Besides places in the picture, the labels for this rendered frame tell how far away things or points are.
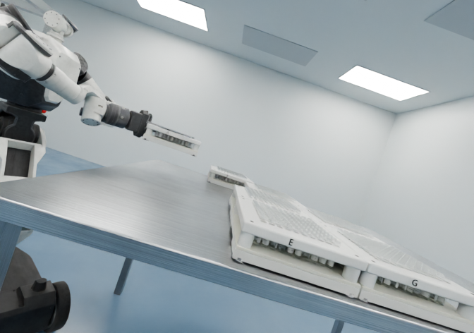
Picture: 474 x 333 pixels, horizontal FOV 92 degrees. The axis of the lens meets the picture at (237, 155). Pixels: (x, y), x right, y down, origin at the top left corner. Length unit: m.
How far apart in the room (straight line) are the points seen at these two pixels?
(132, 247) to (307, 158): 4.55
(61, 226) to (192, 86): 4.47
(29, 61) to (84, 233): 0.59
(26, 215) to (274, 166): 4.39
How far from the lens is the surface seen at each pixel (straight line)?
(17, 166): 1.28
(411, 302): 0.61
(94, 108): 1.03
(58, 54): 1.26
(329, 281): 0.51
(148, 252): 0.43
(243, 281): 0.44
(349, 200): 5.28
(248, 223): 0.43
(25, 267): 1.64
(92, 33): 5.78
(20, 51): 0.92
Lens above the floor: 1.03
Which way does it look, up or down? level
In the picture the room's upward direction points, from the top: 19 degrees clockwise
